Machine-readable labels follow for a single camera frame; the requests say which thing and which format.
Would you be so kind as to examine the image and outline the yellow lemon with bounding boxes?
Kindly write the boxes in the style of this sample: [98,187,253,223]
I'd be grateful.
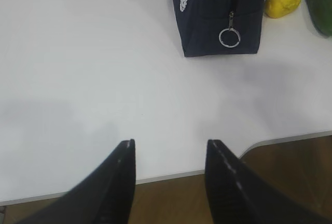
[264,0,301,19]

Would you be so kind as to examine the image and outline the navy blue insulated bag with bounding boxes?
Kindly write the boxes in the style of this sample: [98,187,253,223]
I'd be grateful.
[173,0,265,57]

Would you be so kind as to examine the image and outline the green cucumber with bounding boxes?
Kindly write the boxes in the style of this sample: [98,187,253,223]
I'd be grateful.
[306,0,331,37]

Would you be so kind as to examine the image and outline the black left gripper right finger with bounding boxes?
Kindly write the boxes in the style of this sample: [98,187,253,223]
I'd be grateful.
[204,139,331,223]

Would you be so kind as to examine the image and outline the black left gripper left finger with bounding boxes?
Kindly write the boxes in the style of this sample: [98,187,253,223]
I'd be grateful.
[20,139,136,223]

